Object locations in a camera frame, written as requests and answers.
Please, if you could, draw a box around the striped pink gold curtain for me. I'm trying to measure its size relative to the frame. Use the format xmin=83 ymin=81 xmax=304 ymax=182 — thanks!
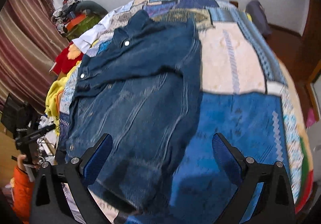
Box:
xmin=0 ymin=0 xmax=71 ymax=115

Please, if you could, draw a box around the blue denim jacket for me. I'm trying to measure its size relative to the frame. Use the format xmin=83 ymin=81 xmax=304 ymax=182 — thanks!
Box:
xmin=58 ymin=9 xmax=204 ymax=215

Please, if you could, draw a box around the green patterned box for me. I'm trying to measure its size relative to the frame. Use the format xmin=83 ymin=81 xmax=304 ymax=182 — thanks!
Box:
xmin=66 ymin=14 xmax=101 ymax=42

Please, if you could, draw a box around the blue patchwork quilt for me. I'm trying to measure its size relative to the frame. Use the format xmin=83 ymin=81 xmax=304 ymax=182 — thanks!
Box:
xmin=57 ymin=0 xmax=314 ymax=224

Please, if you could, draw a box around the yellow fleece blanket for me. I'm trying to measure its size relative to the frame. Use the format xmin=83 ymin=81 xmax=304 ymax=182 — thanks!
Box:
xmin=45 ymin=73 xmax=76 ymax=137

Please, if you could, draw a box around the white cloth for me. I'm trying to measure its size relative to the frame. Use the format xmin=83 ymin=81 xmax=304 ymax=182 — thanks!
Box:
xmin=73 ymin=4 xmax=136 ymax=53

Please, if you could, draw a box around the black flat panel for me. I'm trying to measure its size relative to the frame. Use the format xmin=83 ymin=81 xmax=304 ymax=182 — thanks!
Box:
xmin=1 ymin=93 xmax=26 ymax=134

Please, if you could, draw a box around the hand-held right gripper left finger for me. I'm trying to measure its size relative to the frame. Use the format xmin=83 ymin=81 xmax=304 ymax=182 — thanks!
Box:
xmin=30 ymin=133 xmax=113 ymax=224

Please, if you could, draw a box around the grey backpack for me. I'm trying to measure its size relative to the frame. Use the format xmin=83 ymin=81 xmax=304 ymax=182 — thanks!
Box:
xmin=245 ymin=0 xmax=273 ymax=38

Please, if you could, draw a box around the pile of mixed clothes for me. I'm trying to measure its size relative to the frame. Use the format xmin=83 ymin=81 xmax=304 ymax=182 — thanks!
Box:
xmin=51 ymin=0 xmax=84 ymax=34

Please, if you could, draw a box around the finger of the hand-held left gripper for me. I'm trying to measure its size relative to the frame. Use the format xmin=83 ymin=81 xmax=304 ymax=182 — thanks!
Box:
xmin=36 ymin=124 xmax=57 ymax=135

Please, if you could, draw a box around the orange box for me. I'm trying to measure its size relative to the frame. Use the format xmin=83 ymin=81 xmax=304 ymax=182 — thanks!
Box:
xmin=65 ymin=14 xmax=86 ymax=32

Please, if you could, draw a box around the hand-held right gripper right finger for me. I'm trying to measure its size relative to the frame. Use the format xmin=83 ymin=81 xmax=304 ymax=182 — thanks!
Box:
xmin=212 ymin=132 xmax=297 ymax=224

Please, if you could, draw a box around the red plush toy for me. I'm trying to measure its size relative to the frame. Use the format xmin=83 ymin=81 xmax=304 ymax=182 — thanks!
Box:
xmin=51 ymin=41 xmax=84 ymax=75

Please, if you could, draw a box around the person's left hand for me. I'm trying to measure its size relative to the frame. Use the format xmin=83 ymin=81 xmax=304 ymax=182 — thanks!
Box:
xmin=16 ymin=154 xmax=29 ymax=172

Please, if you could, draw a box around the grey plush pillow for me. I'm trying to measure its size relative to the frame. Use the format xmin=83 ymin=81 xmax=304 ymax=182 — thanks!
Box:
xmin=75 ymin=0 xmax=109 ymax=18

